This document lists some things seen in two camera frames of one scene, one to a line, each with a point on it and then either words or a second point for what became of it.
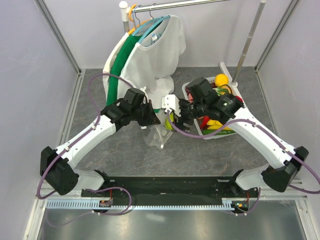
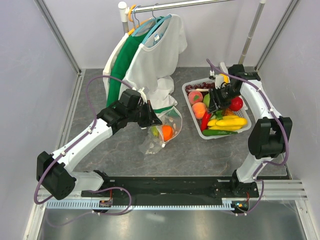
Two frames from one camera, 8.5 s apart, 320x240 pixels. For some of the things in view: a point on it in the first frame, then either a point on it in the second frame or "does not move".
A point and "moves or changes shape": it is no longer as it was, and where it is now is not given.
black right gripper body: (188, 112) → (226, 93)
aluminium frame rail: (57, 33) does not move
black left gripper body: (143, 115) does not move
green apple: (167, 125) → (155, 131)
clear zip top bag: (158, 134) moves or changes shape
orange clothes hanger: (134, 26) does not move
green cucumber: (208, 132) does not move
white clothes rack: (125, 10) does not move
